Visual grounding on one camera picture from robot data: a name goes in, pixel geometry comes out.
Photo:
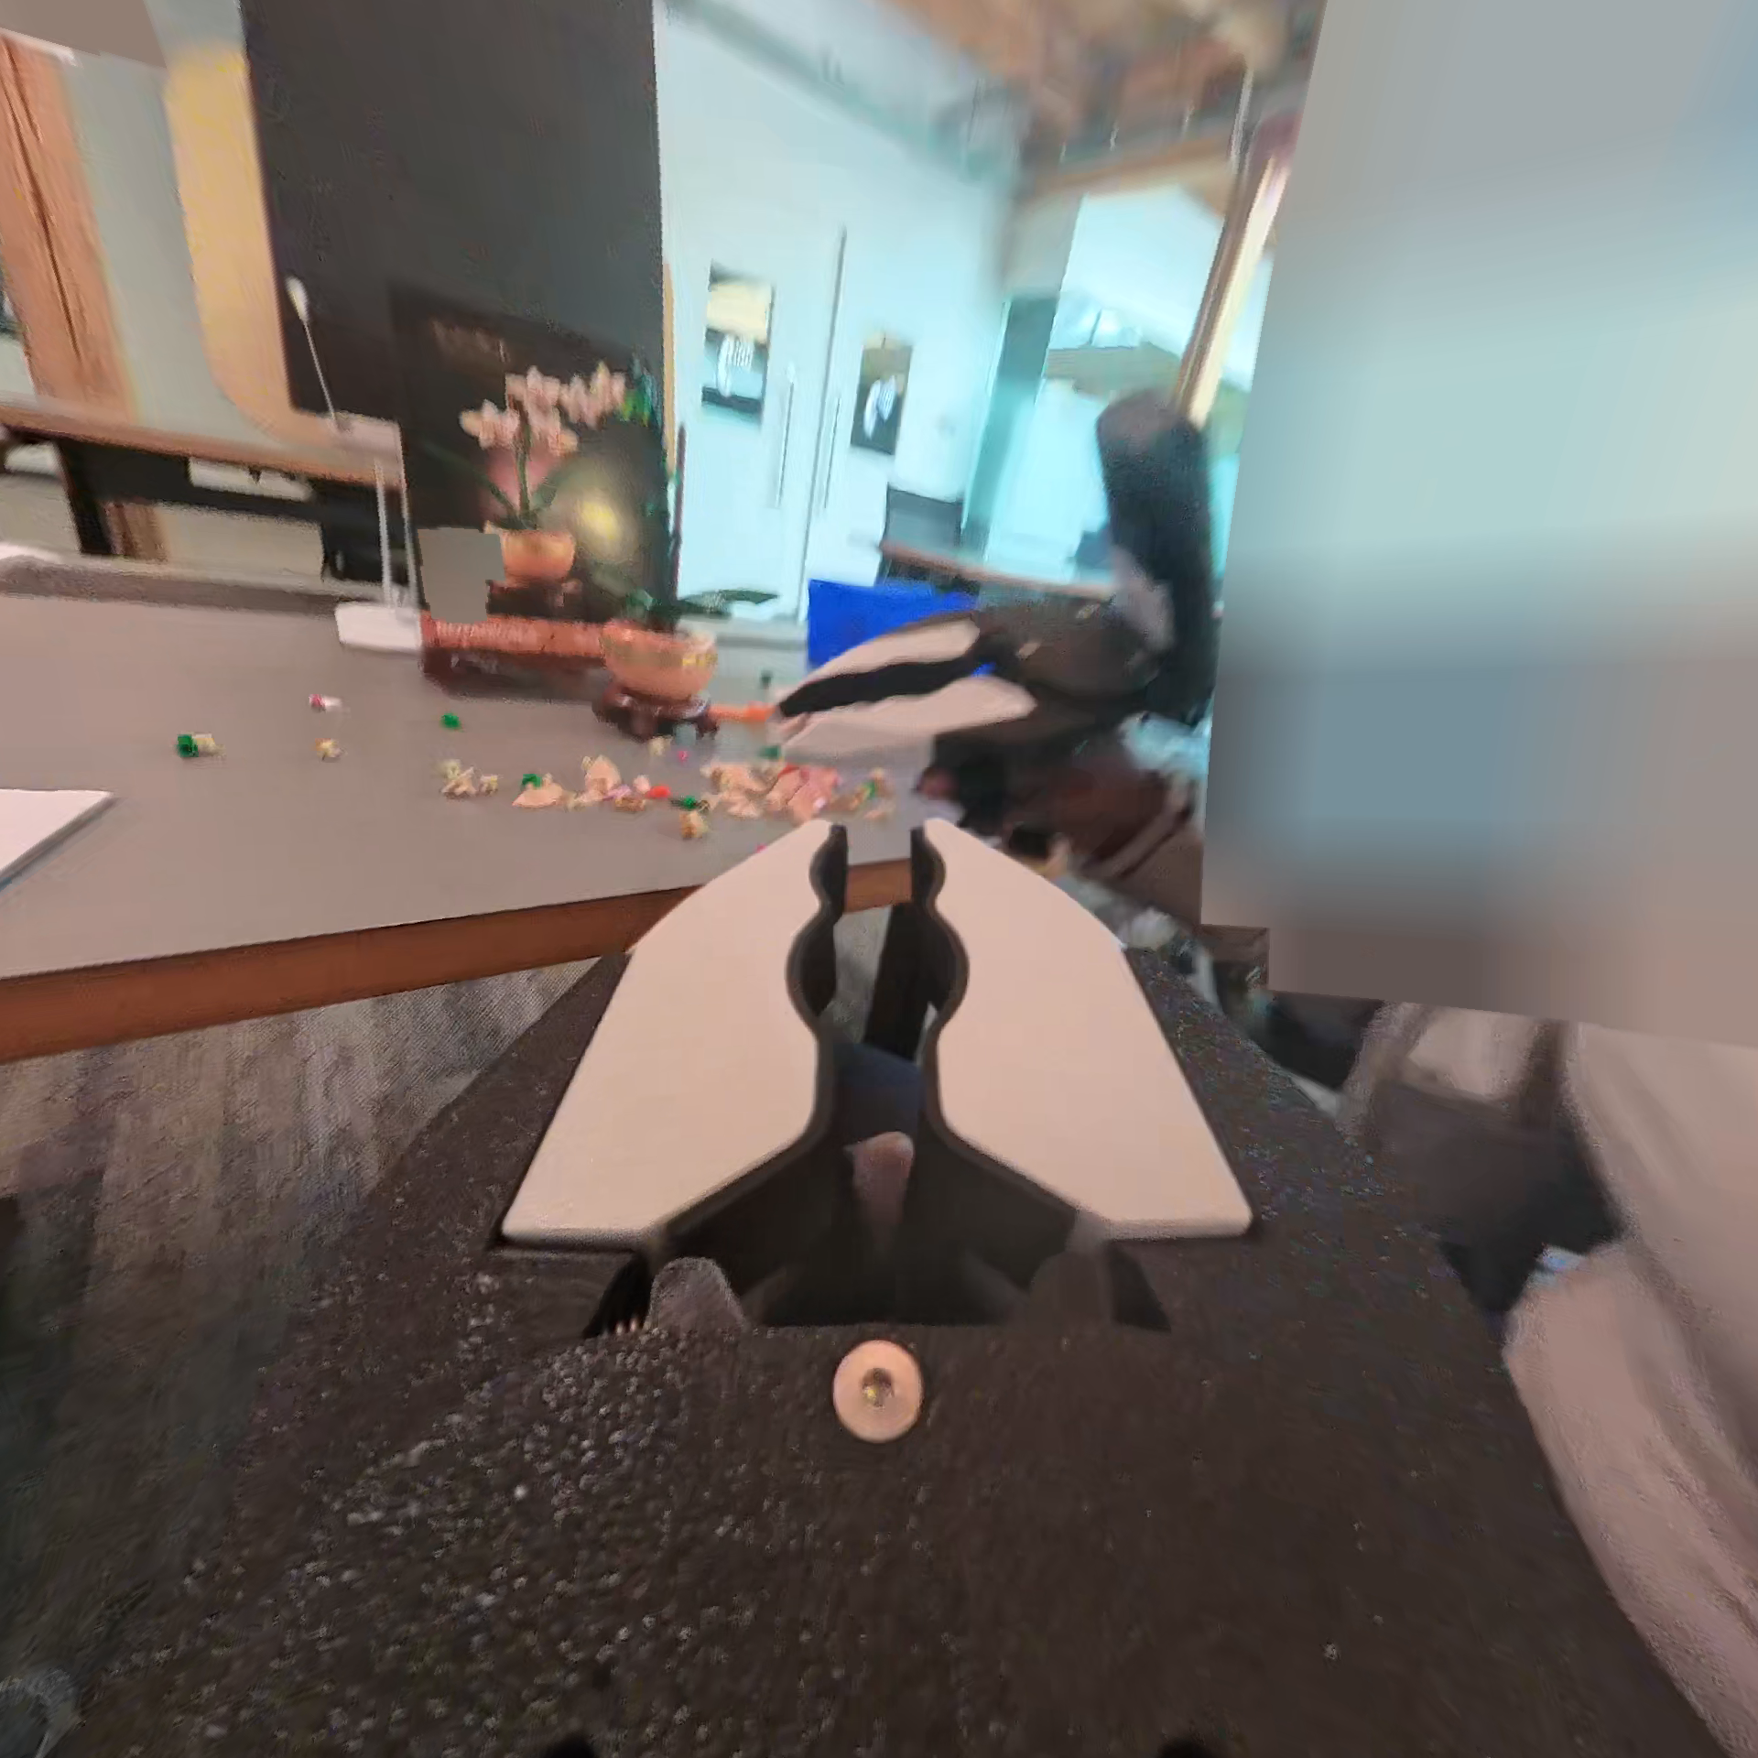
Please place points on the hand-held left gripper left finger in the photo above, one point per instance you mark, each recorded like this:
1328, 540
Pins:
687, 1045

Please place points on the wooden background desk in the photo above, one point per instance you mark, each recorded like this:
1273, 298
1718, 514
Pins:
987, 565

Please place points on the white paper sheet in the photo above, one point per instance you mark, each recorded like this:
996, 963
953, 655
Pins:
41, 822

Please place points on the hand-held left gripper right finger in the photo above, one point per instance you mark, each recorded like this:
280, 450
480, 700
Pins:
1071, 1056

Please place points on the wooden background table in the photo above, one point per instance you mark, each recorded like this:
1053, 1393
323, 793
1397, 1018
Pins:
165, 441

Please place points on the dark orchid print box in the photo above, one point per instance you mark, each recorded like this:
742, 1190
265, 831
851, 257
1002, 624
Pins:
467, 371

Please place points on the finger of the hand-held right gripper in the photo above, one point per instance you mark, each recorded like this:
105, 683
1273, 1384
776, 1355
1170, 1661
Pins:
906, 662
933, 719

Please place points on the orange brick separator tool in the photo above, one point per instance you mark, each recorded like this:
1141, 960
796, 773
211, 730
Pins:
746, 713

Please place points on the scattered small toy bricks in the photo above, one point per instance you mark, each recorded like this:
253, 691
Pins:
606, 790

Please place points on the person's right hand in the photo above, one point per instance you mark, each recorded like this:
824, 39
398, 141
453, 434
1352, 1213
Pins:
1099, 816

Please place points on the framed wall picture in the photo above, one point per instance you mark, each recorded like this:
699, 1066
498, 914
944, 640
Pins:
737, 341
884, 395

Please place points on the gooseneck microphone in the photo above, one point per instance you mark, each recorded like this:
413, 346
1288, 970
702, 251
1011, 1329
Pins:
313, 352

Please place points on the person's pale clothing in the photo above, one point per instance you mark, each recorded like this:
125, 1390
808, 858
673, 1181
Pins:
1648, 1374

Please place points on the blue plastic bin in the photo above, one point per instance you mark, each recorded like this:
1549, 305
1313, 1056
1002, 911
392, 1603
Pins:
866, 627

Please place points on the grey desk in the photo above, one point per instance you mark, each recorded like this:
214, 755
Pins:
277, 852

